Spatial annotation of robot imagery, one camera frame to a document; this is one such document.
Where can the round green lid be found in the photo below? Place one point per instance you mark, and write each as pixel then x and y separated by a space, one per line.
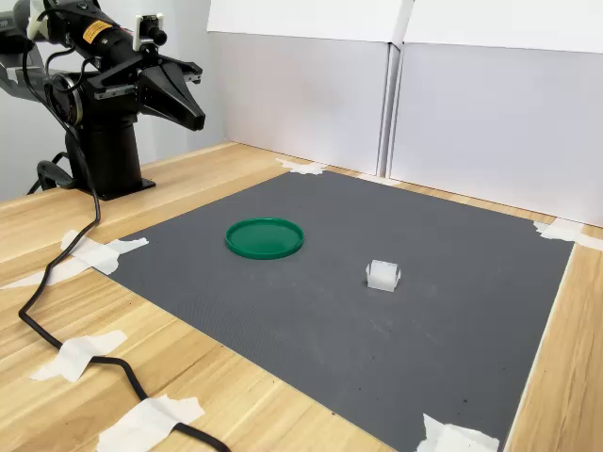
pixel 264 237

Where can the white partition panel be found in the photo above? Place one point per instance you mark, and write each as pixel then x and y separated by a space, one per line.
pixel 494 132
pixel 306 103

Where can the small white plastic terminal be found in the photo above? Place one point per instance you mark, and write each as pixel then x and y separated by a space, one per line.
pixel 382 275

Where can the small white camera box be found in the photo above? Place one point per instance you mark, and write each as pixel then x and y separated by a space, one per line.
pixel 143 30

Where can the white tape wrap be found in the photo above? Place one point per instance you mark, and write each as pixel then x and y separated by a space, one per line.
pixel 35 26

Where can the white masking tape piece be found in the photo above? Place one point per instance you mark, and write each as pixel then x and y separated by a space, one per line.
pixel 304 167
pixel 134 245
pixel 377 179
pixel 141 424
pixel 70 360
pixel 452 438
pixel 70 240
pixel 556 231

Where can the dark grey mat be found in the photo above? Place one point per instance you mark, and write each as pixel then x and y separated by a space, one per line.
pixel 330 329

